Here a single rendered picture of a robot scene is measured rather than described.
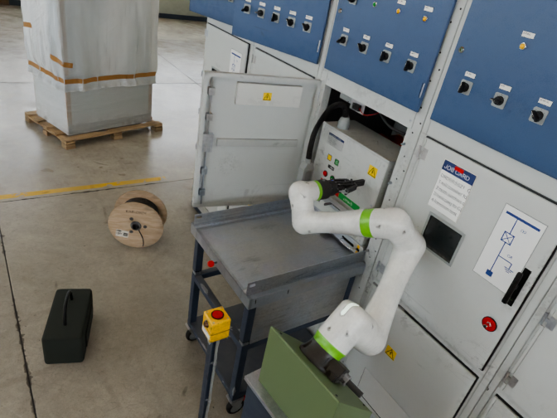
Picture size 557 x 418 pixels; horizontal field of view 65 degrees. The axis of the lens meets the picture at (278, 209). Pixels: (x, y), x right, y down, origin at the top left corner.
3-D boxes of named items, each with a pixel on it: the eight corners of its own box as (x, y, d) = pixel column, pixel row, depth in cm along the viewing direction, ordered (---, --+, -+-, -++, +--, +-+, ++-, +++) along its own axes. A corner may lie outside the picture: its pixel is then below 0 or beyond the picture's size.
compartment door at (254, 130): (190, 201, 246) (201, 67, 209) (293, 196, 271) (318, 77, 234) (192, 207, 241) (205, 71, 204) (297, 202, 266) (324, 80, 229)
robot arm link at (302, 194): (297, 182, 185) (282, 182, 194) (300, 211, 187) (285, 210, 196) (322, 177, 193) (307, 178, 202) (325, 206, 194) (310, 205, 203)
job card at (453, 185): (455, 223, 172) (477, 176, 162) (426, 204, 182) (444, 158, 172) (456, 223, 172) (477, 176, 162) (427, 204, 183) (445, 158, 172)
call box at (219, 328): (210, 343, 168) (212, 324, 162) (201, 329, 173) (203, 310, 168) (228, 337, 172) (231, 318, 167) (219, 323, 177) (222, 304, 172)
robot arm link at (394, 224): (413, 246, 165) (419, 219, 170) (400, 230, 157) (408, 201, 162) (369, 245, 177) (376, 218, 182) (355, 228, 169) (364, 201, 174)
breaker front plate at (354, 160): (359, 247, 222) (386, 162, 198) (303, 200, 255) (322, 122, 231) (360, 247, 223) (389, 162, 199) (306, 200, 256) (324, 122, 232)
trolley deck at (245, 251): (248, 310, 188) (249, 299, 185) (190, 231, 230) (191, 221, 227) (362, 274, 224) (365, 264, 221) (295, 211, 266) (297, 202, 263)
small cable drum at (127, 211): (166, 235, 357) (168, 191, 337) (162, 250, 338) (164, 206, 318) (115, 230, 351) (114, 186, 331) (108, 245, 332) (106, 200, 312)
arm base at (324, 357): (359, 402, 152) (370, 389, 152) (350, 403, 139) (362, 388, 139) (306, 348, 165) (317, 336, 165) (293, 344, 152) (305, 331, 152)
